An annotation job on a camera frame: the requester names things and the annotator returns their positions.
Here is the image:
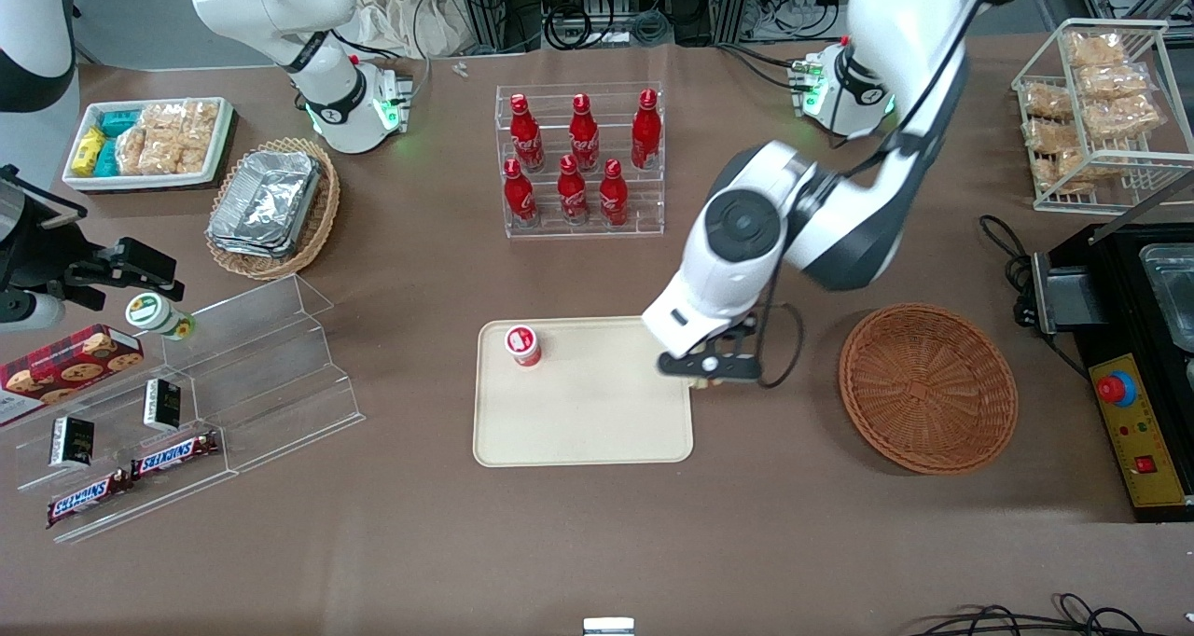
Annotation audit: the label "black power cable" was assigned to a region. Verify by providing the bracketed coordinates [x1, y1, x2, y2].
[979, 214, 1090, 378]

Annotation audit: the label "bagged fried snack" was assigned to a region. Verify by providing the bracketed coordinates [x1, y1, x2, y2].
[1076, 62, 1150, 102]
[1022, 118, 1085, 158]
[1062, 31, 1128, 69]
[1030, 150, 1099, 196]
[1020, 81, 1076, 120]
[1081, 94, 1164, 144]

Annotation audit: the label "cream plastic tray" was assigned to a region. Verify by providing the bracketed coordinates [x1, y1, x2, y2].
[473, 315, 695, 468]

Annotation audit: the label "red plaid cookie box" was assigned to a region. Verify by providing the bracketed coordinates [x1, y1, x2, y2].
[0, 324, 146, 428]

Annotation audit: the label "grey metal bracket box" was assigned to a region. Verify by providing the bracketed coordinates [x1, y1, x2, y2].
[1030, 252, 1099, 336]

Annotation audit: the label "clear rice cracker bag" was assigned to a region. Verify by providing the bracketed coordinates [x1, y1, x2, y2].
[116, 125, 151, 176]
[140, 134, 185, 176]
[140, 103, 188, 139]
[182, 101, 221, 176]

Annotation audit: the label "white wire rack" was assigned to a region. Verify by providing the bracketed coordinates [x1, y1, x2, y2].
[1011, 18, 1194, 215]

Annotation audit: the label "black background cable bundle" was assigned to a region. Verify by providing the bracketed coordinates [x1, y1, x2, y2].
[544, 0, 674, 51]

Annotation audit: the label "white rectangular snack tray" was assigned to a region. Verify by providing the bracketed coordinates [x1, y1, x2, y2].
[62, 96, 235, 193]

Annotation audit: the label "black machine housing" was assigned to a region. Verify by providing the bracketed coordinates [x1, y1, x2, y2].
[1073, 221, 1194, 525]

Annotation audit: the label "green white lidded cup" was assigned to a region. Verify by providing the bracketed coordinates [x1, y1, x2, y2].
[125, 292, 198, 343]

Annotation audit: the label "small black box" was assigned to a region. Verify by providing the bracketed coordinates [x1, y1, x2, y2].
[48, 415, 97, 471]
[142, 379, 183, 433]

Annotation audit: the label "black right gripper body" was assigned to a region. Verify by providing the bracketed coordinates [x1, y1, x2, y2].
[0, 165, 96, 298]

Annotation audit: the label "brown round wicker basket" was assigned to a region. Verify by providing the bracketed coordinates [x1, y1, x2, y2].
[839, 302, 1020, 476]

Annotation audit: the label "black floor cables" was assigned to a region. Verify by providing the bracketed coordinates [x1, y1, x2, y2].
[907, 593, 1194, 636]

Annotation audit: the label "aluminium frame posts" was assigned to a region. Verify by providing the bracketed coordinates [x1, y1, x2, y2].
[451, 0, 544, 55]

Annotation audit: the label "tan oval wicker basket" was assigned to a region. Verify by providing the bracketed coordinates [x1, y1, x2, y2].
[204, 137, 342, 282]

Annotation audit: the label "aluminium foil container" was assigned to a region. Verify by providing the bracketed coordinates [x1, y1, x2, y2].
[206, 229, 301, 261]
[209, 150, 324, 251]

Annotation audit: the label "red cola bottle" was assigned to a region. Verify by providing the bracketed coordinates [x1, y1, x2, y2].
[503, 159, 539, 229]
[568, 94, 602, 173]
[557, 155, 591, 227]
[631, 89, 663, 172]
[598, 159, 631, 228]
[508, 93, 546, 173]

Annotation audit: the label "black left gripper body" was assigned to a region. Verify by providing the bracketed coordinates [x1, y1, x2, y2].
[658, 317, 763, 382]

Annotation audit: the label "red white yogurt cup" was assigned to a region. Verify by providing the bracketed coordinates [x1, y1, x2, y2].
[505, 325, 544, 368]

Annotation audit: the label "grey metal lever bar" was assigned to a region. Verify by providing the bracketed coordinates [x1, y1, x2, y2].
[1087, 175, 1194, 245]

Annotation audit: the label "yellow snack pack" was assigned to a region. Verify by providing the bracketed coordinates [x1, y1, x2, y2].
[72, 127, 106, 177]

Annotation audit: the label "clear acrylic bottle rack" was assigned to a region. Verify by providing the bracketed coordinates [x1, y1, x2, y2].
[494, 81, 666, 240]

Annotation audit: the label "snickers chocolate bar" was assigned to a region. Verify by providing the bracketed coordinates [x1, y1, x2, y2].
[46, 468, 134, 529]
[130, 430, 222, 481]

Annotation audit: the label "clear acrylic stepped stand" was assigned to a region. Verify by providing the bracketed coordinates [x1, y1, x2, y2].
[0, 338, 240, 546]
[160, 274, 367, 475]

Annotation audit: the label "yellow control panel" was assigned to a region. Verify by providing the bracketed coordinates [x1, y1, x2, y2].
[1089, 353, 1191, 509]

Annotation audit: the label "beige cloth bag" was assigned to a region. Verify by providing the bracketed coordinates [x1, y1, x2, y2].
[353, 0, 469, 60]

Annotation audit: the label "silver metal machine pan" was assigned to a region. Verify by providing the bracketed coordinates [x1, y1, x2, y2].
[1140, 242, 1194, 353]

